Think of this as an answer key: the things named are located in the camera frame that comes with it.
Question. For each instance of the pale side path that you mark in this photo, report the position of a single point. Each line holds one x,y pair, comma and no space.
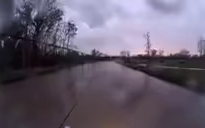
183,68

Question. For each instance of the distant tree line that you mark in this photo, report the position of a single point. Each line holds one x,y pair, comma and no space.
176,53

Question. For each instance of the bare tree with ivy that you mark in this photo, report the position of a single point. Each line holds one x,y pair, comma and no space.
147,43

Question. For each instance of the wet reddish asphalt path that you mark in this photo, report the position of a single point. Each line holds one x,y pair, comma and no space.
103,100

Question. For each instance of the group of large bare trees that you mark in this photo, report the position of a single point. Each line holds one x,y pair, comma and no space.
40,33

